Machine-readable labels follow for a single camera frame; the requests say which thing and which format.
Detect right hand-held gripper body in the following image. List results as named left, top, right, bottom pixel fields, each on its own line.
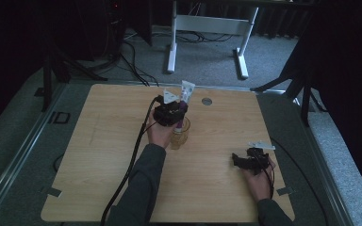
left=246, top=140, right=277, bottom=176

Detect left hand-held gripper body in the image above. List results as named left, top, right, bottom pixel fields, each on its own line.
left=153, top=89, right=184, bottom=128

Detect white and purple toothpaste tube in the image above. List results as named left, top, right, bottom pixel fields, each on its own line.
left=175, top=79, right=197, bottom=130

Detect clear amber glass cup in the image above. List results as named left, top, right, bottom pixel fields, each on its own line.
left=169, top=116, right=191, bottom=151

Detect person's left hand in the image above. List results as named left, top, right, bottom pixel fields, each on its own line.
left=146, top=108, right=175, bottom=150

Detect person's right hand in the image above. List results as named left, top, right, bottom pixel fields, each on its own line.
left=243, top=156, right=277, bottom=203

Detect grey tape strip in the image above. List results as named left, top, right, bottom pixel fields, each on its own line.
left=39, top=186, right=62, bottom=199
left=276, top=186, right=295, bottom=197

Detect black metal stand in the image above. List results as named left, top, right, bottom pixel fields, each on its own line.
left=250, top=46, right=328, bottom=128
left=34, top=37, right=108, bottom=113

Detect black computer tower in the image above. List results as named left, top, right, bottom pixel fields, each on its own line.
left=104, top=0, right=127, bottom=62

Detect dark curtain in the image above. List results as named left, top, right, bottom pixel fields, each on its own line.
left=304, top=0, right=362, bottom=210
left=0, top=0, right=53, bottom=137

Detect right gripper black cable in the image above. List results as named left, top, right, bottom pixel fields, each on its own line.
left=257, top=150, right=276, bottom=201

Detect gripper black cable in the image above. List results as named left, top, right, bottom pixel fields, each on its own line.
left=99, top=94, right=165, bottom=226
left=257, top=150, right=276, bottom=201

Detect long black floor cable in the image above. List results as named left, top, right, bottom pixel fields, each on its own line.
left=270, top=137, right=330, bottom=226

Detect bundle of black floor cables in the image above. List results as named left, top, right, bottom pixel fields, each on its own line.
left=118, top=40, right=160, bottom=88

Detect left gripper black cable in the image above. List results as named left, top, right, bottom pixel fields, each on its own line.
left=99, top=94, right=165, bottom=226

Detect metal floor rail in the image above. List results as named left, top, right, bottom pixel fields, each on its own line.
left=293, top=95, right=356, bottom=226
left=0, top=82, right=69, bottom=218

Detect black cables under white desk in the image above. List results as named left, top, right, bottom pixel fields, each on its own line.
left=176, top=28, right=235, bottom=44

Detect white desk frame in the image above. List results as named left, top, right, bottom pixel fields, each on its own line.
left=166, top=0, right=260, bottom=80

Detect black rectangular floor bracket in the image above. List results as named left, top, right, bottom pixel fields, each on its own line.
left=47, top=110, right=72, bottom=125

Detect short black cable loop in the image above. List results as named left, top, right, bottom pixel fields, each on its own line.
left=52, top=153, right=65, bottom=173

